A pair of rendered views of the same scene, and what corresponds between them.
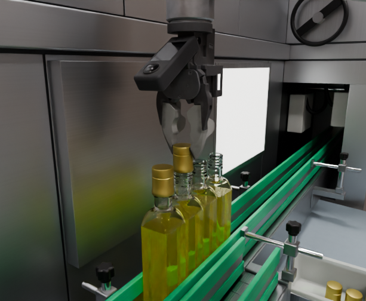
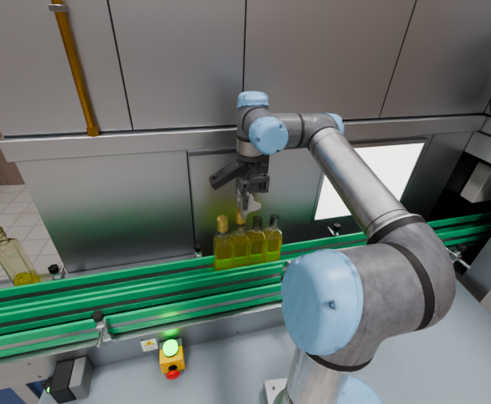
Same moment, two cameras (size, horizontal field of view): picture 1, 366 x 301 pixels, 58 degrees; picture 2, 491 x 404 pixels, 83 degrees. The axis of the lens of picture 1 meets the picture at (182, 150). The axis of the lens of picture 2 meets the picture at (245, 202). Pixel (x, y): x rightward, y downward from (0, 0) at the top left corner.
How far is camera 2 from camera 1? 0.59 m
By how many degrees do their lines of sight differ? 41
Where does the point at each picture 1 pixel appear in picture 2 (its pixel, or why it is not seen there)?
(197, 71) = (243, 181)
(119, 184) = (223, 210)
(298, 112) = (478, 183)
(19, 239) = (172, 220)
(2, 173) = (166, 195)
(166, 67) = (218, 179)
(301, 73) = (485, 149)
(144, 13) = not seen: hidden behind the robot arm
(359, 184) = (490, 276)
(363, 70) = not seen: outside the picture
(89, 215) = (203, 220)
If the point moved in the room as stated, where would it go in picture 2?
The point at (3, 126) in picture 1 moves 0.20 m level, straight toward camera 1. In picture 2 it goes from (166, 178) to (132, 214)
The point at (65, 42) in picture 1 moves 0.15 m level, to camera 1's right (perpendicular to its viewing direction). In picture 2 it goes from (195, 147) to (230, 163)
